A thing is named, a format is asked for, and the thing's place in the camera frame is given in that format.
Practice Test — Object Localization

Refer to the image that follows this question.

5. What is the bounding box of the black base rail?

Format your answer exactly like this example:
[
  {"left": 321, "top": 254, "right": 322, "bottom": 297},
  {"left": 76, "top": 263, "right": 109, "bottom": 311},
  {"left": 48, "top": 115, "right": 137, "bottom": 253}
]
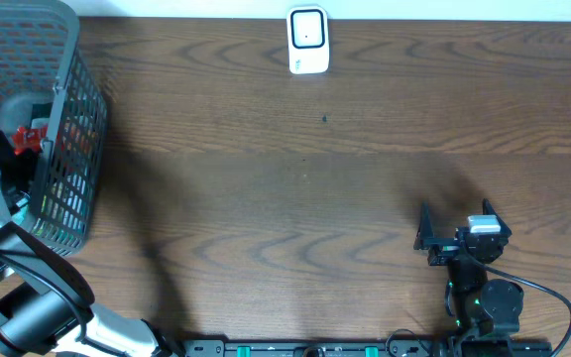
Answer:
[{"left": 182, "top": 338, "right": 552, "bottom": 357}]

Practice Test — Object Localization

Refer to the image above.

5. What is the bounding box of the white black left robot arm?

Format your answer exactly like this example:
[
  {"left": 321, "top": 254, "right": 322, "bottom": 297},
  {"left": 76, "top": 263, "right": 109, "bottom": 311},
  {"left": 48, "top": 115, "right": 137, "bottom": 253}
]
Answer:
[{"left": 0, "top": 186, "right": 185, "bottom": 356}]

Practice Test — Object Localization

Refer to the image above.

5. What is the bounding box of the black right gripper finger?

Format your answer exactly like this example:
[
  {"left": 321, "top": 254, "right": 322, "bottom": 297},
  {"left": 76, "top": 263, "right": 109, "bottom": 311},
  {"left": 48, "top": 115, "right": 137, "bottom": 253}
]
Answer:
[
  {"left": 413, "top": 202, "right": 435, "bottom": 250},
  {"left": 482, "top": 198, "right": 512, "bottom": 237}
]

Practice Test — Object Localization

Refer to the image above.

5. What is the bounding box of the grey plastic shopping basket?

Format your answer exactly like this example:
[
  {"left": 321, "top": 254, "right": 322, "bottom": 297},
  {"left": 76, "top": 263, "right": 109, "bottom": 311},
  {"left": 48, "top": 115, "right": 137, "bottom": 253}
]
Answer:
[{"left": 0, "top": 1, "right": 107, "bottom": 256}]

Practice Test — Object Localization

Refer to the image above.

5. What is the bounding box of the red snack bag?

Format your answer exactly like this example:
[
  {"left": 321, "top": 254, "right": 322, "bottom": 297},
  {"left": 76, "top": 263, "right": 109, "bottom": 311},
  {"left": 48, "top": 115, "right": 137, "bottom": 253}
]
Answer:
[{"left": 12, "top": 126, "right": 48, "bottom": 155}]

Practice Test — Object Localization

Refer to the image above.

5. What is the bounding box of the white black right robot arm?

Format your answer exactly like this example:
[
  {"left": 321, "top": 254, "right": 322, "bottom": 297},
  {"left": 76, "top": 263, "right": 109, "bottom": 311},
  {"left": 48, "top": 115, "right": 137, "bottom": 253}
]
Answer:
[{"left": 413, "top": 199, "right": 523, "bottom": 356}]

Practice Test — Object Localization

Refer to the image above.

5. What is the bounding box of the white barcode scanner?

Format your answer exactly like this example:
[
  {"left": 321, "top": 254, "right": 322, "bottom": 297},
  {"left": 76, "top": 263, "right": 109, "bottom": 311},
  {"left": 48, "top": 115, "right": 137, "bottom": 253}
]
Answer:
[{"left": 286, "top": 6, "right": 330, "bottom": 75}]

